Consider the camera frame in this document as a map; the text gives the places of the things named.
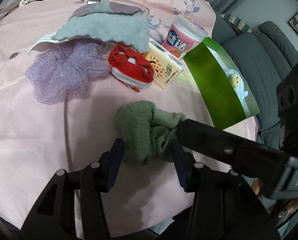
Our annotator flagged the green fluffy cloth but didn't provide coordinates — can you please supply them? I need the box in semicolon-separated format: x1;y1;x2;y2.
115;101;186;167

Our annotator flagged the red white sock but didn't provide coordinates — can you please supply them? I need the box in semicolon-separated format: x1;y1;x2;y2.
108;44;156;92

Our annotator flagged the purple mesh bath pouf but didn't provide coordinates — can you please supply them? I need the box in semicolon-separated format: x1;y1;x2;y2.
25;38;109;105

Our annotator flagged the yellow white towel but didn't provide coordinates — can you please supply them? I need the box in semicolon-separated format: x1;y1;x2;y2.
28;31;65;54

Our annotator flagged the grey-blue fluffy towel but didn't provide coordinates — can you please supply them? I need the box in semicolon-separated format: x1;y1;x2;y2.
56;12;149;54

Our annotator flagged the purple fluffy towel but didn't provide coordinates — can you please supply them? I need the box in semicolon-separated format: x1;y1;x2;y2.
70;0;144;18

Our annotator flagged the blue plush elephant toy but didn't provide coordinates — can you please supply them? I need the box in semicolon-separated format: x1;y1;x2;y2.
224;69;249;104

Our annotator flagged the person's hand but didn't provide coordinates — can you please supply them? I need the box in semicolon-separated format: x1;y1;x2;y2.
251;179;298;218

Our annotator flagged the green cardboard box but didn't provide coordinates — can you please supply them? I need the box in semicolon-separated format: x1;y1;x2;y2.
184;37;260;129

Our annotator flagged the yellow tissue pack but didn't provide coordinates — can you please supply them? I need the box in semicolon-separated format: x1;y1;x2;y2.
145;38;184;89

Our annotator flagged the pink printed bed sheet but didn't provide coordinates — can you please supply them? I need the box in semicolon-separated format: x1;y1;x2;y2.
0;0;216;228

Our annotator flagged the grey sofa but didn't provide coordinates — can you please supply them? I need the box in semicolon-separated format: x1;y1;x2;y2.
212;15;298;150

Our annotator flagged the pink wet wipes canister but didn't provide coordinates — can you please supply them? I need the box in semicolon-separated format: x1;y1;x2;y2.
162;14;208;58

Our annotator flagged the striped cushion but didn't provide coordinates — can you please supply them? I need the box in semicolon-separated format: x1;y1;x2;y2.
220;14;252;35

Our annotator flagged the black camera box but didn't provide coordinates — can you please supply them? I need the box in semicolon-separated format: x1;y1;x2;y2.
276;63;298;157

